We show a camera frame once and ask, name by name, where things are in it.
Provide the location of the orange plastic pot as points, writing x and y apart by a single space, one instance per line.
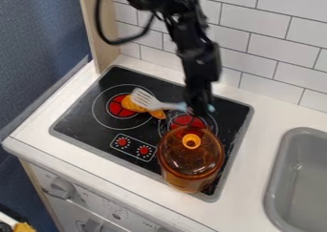
191 161

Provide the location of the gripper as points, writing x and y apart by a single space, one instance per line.
200 68

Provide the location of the white spatula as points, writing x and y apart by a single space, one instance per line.
149 100

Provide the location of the toy stove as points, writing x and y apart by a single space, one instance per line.
93 124

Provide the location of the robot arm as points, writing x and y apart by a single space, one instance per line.
179 6

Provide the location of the orange toy fish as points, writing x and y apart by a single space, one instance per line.
135 106

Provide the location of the toy sink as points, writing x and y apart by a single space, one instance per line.
298 181

